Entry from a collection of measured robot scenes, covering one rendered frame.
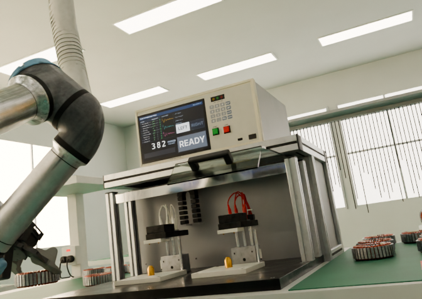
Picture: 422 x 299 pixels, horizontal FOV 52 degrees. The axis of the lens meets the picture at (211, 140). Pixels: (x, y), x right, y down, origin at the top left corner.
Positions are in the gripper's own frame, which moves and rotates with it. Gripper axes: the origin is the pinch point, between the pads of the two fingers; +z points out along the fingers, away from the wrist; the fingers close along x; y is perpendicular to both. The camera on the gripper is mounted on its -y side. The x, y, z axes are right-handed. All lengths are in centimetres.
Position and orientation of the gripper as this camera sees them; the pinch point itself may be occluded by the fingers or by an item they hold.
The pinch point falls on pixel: (40, 277)
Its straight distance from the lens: 130.0
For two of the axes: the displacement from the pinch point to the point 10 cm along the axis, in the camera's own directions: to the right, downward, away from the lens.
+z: 3.9, 7.7, 5.1
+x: -9.0, 2.1, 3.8
